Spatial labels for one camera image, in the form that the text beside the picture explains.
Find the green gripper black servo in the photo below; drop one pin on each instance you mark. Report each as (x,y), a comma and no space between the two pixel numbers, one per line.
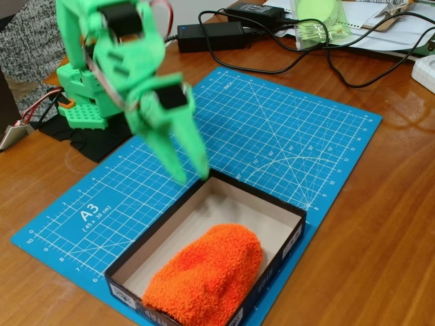
(173,96)

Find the orange fuzzy sock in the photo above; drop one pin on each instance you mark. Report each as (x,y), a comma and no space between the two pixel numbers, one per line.
(207,275)

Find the green 3D-printed robot arm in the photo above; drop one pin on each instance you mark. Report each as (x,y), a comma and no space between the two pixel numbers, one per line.
(71,37)

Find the white moulded plastic object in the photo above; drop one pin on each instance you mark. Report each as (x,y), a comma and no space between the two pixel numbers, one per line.
(425,73)

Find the black cardboard box white inside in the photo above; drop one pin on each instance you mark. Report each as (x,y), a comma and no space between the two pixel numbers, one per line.
(204,210)

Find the blue A3 cutting mat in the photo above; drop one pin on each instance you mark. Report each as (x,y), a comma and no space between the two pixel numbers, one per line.
(272,119)

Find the large black power adapter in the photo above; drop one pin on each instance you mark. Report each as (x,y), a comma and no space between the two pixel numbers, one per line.
(210,37)

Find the slim black power adapter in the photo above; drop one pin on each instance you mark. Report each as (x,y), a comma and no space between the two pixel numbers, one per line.
(255,10)

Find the silver flat device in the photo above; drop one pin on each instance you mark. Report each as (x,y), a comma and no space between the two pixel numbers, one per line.
(12,136)

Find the grey speckled fabric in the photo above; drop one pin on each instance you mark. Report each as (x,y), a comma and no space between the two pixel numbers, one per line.
(23,44)

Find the clear bag green contents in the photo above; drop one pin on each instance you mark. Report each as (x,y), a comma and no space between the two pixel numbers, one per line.
(319,27)

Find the white paper sheets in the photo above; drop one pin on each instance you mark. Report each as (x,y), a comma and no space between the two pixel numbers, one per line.
(384,37)

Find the silver binder clip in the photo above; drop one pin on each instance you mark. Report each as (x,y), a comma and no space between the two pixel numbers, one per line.
(394,8)

